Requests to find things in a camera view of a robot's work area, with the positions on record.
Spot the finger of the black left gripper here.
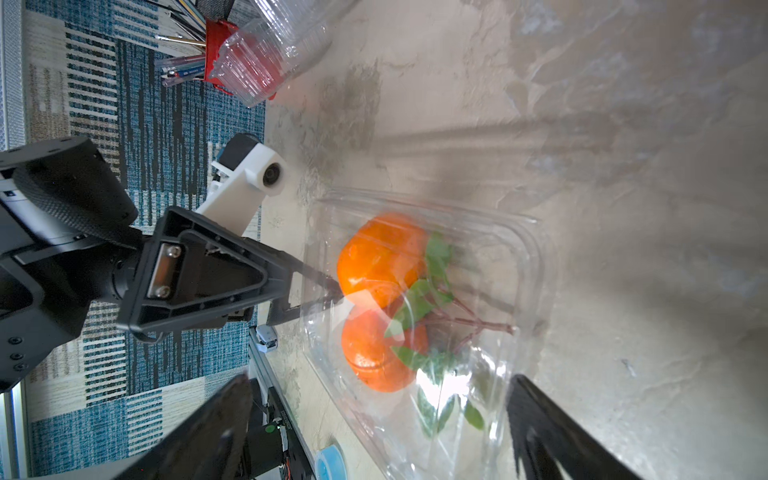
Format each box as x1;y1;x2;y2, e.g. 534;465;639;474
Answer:
266;273;342;327

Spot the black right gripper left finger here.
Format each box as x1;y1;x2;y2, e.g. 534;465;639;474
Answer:
117;374;253;479

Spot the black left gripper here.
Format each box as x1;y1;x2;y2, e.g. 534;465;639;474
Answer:
1;207;322;393

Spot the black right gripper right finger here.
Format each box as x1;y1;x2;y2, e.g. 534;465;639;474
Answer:
506;374;638;479

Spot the orange container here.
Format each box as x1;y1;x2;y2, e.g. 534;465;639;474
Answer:
337;212;429;308
341;306;429;393

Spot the clear clamshell container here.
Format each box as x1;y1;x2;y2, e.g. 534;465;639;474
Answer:
301;190;551;479
208;20;332;108
253;0;358;41

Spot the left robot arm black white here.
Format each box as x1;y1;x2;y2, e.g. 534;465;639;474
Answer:
1;133;342;392

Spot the blue tape roll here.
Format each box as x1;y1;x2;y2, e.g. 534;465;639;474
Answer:
315;444;349;480

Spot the red cup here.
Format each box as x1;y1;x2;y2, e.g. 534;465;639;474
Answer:
204;20;284;108

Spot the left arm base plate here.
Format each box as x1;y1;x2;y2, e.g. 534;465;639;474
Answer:
235;379;315;479

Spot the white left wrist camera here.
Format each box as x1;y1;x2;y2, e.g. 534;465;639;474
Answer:
195;133;289;236

